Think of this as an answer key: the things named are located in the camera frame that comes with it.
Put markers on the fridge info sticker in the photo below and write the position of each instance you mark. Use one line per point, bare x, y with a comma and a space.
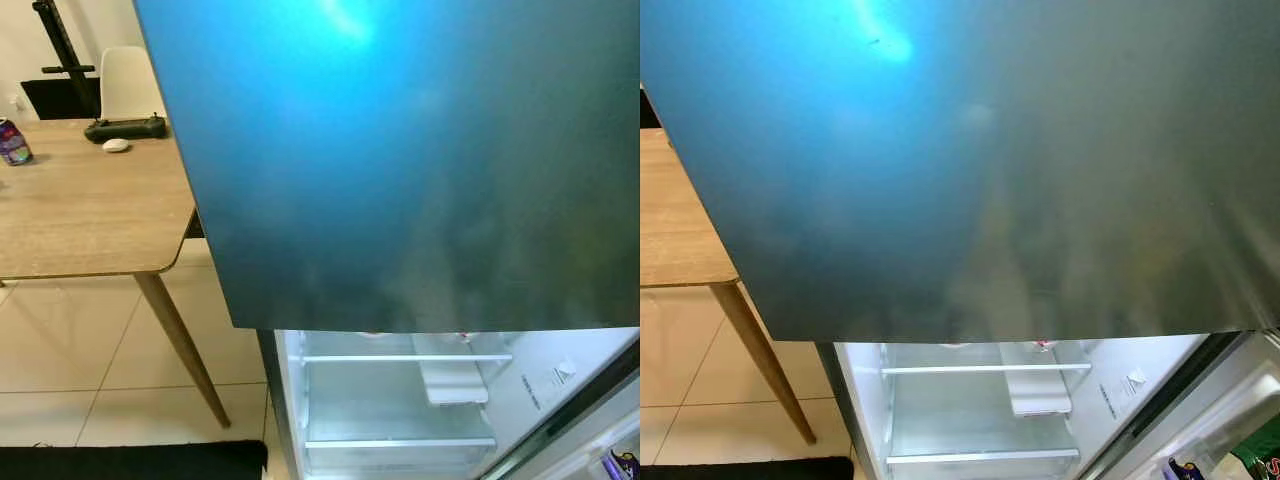
1135, 380
562, 372

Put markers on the glass fridge shelf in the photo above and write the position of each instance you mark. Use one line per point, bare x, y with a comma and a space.
985, 369
400, 442
400, 358
985, 455

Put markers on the wooden table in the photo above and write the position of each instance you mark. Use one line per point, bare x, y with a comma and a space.
680, 220
90, 200

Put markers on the purple drink carton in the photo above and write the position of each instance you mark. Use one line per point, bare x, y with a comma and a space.
1185, 470
620, 468

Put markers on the black floor mat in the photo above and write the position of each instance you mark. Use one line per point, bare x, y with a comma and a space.
120, 462
740, 470

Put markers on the black handheld controller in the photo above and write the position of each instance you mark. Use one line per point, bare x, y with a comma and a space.
125, 129

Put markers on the small white oval case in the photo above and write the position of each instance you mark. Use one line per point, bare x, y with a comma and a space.
116, 145

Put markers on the white plastic chair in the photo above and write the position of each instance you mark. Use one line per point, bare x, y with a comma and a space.
125, 80

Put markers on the black stand pole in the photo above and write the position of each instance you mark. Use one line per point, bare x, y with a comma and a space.
61, 45

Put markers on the small black foam board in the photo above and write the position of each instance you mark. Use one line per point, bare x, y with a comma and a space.
45, 98

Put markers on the purple soda can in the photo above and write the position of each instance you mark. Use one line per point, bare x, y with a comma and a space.
14, 143

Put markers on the green snack packet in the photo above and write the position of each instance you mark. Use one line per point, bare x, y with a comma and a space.
1255, 462

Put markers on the white fridge air duct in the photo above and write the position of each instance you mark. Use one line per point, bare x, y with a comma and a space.
1040, 402
458, 390

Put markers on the white wall socket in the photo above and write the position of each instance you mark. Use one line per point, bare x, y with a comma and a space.
17, 102

